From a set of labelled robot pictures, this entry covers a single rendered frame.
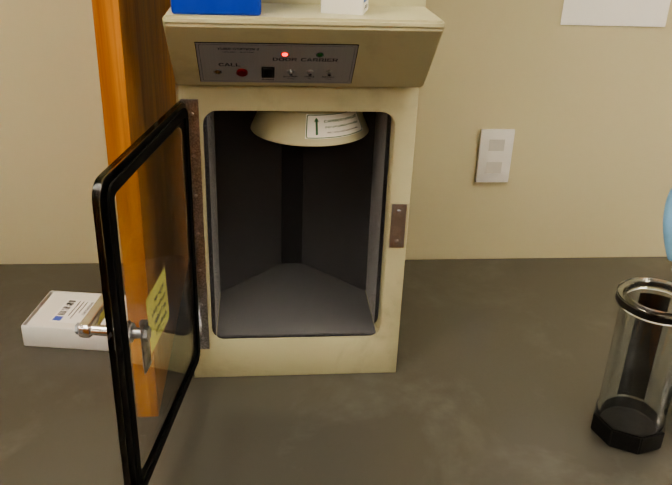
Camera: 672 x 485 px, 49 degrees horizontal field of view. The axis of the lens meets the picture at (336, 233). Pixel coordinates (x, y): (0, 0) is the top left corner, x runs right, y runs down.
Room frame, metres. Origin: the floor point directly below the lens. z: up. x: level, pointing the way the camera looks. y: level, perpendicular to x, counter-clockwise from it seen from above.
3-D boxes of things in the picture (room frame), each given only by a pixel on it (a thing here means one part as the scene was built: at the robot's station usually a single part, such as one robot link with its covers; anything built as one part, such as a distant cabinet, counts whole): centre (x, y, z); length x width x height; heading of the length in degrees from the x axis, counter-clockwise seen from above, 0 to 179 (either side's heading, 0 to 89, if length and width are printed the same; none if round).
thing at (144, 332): (0.68, 0.21, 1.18); 0.02 x 0.02 x 0.06; 86
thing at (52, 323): (1.08, 0.43, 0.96); 0.16 x 0.12 x 0.04; 87
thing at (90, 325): (0.72, 0.25, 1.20); 0.10 x 0.05 x 0.03; 176
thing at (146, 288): (0.79, 0.21, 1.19); 0.30 x 0.01 x 0.40; 176
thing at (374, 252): (1.09, 0.07, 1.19); 0.26 x 0.24 x 0.35; 96
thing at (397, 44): (0.91, 0.05, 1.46); 0.32 x 0.11 x 0.10; 96
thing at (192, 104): (0.95, 0.20, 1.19); 0.03 x 0.02 x 0.39; 96
